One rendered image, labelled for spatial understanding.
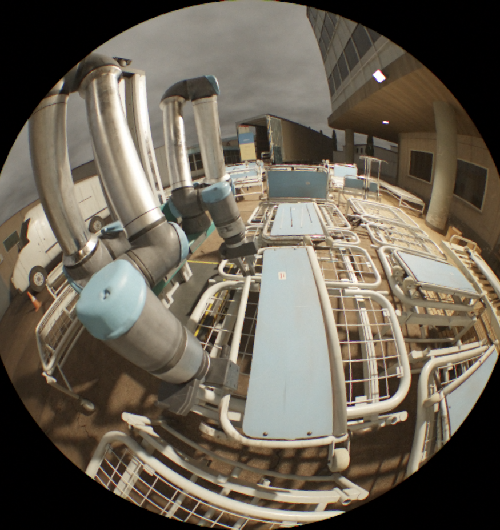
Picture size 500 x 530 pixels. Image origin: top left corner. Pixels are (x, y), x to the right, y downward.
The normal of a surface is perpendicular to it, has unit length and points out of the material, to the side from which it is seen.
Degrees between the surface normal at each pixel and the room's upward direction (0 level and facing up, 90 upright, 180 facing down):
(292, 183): 90
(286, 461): 0
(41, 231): 88
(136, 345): 82
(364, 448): 0
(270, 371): 1
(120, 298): 77
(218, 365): 11
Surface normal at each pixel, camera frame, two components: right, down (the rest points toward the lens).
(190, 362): 0.89, -0.01
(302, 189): -0.24, 0.62
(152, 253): 0.64, -0.32
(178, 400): -0.30, -0.77
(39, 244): 0.98, -0.03
